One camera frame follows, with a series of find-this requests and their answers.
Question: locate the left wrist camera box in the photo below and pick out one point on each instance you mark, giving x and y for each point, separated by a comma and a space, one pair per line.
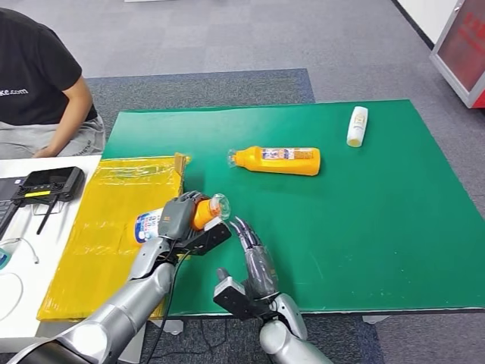
207, 238

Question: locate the person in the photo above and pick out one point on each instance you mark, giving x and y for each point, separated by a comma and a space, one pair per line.
30, 70

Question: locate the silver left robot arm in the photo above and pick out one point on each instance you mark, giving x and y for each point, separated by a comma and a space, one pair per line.
125, 309

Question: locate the orange bottle with clear cap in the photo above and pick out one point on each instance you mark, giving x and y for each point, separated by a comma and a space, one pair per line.
203, 213
284, 165

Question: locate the black controller with antenna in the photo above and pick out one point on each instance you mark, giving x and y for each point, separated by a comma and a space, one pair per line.
51, 182

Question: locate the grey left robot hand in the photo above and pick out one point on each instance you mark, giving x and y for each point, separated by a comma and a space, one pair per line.
176, 218

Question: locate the white cabinet with red panel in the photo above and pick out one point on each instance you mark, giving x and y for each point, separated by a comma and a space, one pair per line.
460, 50

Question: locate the clear acrylic stand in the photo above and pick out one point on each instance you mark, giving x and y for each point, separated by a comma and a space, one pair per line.
35, 208

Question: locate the green mat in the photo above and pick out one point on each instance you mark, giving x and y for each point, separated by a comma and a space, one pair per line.
360, 221

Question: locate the dark laptop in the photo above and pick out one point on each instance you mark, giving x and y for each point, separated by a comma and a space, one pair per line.
5, 203

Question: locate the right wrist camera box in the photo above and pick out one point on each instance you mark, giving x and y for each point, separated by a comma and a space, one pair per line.
231, 296

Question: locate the person's left forearm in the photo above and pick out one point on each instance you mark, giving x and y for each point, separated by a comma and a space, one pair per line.
70, 120

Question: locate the small white bottle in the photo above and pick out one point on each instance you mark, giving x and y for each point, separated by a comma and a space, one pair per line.
357, 125

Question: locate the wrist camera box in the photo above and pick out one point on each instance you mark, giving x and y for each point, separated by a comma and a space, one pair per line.
207, 238
231, 296

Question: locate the yellow plastic sheet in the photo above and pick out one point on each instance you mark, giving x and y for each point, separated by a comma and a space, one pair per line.
102, 201

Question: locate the teal white device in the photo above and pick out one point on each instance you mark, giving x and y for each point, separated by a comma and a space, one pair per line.
2, 258

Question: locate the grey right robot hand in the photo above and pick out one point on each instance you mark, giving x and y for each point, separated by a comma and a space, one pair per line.
261, 274

